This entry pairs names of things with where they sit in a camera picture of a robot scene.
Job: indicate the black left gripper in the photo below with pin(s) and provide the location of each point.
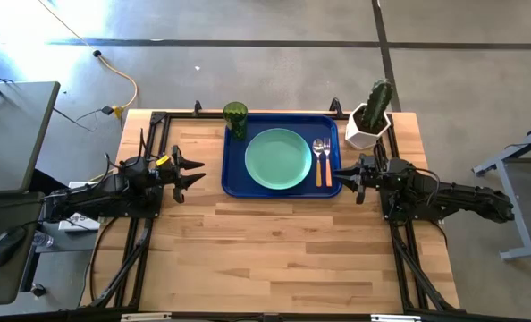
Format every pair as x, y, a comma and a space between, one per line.
171, 176

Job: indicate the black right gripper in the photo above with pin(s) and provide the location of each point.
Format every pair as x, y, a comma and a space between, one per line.
368, 174

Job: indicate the dark green cup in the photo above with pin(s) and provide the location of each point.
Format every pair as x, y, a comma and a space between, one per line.
235, 118

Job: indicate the mint green round plate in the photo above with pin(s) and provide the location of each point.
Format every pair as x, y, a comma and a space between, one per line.
278, 158

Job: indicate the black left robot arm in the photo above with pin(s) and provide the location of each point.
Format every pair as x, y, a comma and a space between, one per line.
95, 192

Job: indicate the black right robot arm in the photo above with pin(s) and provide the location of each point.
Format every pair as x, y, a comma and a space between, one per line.
462, 199

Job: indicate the blue plastic tray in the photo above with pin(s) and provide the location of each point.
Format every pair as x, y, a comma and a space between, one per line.
234, 179

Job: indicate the yellow tag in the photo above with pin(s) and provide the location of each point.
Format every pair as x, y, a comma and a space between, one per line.
162, 160

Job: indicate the white hexagonal plant pot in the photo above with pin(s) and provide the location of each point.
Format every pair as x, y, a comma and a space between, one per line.
359, 138

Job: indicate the black table clamp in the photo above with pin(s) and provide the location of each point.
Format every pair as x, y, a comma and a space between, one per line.
335, 108
197, 108

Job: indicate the green cactus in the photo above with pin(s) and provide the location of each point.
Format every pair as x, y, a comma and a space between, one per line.
377, 105

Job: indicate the black power adapter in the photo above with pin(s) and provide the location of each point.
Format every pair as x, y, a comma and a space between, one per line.
107, 110

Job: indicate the white box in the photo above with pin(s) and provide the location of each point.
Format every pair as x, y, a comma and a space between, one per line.
75, 222

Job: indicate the clear plastic bottle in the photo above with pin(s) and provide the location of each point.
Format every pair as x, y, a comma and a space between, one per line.
43, 239

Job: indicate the grey metal table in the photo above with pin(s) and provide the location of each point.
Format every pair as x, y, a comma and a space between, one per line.
516, 210

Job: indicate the black caster wheel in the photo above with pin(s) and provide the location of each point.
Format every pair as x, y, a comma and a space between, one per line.
38, 290

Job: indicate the black computer mouse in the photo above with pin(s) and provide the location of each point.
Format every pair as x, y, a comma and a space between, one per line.
6, 246

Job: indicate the dark desk top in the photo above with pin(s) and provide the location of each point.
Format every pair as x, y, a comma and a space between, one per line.
6, 282

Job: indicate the black aluminium table frame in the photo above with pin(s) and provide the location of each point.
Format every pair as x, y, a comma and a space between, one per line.
415, 268

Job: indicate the silver metal bracket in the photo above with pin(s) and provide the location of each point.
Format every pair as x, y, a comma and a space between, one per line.
145, 317
395, 318

